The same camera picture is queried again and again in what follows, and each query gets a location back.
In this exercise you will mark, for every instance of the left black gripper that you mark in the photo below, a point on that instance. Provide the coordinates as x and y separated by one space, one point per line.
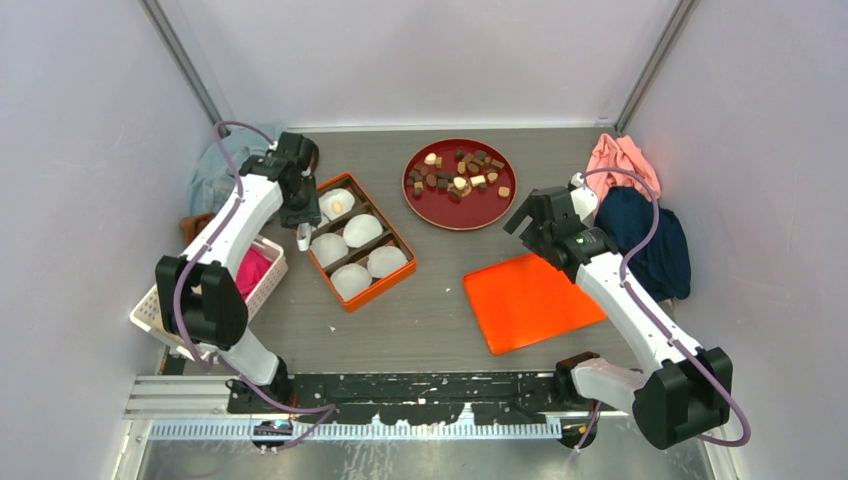
309 214

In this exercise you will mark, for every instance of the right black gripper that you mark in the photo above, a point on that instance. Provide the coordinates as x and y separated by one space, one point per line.
529 235

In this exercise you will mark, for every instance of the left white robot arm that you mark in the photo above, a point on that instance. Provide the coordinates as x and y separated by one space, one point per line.
197 292

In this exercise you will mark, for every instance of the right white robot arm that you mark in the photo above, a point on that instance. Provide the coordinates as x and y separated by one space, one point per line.
681 390

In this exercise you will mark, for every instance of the white paper cup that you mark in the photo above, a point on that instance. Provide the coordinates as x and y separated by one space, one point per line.
361 229
384 261
328 249
350 280
344 196

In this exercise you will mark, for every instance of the orange box lid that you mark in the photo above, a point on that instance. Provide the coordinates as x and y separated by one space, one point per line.
523 301

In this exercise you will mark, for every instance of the red round plate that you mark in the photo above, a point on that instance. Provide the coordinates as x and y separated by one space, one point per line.
460 191

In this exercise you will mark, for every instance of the pink cloth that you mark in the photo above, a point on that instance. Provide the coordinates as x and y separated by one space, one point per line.
621 153

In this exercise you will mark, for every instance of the magenta cloth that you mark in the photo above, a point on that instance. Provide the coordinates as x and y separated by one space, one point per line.
251 271

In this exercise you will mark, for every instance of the orange compartment box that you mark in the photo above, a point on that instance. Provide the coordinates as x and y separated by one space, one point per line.
364 205

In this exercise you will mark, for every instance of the brown cloth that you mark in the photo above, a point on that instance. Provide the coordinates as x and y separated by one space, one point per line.
192 226

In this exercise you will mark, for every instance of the navy blue cloth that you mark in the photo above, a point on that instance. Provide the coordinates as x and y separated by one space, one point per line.
663 266

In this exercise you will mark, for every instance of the white plastic basket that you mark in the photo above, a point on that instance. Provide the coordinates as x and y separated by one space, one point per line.
146 314

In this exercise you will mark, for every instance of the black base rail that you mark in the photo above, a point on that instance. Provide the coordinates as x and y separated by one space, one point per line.
493 398

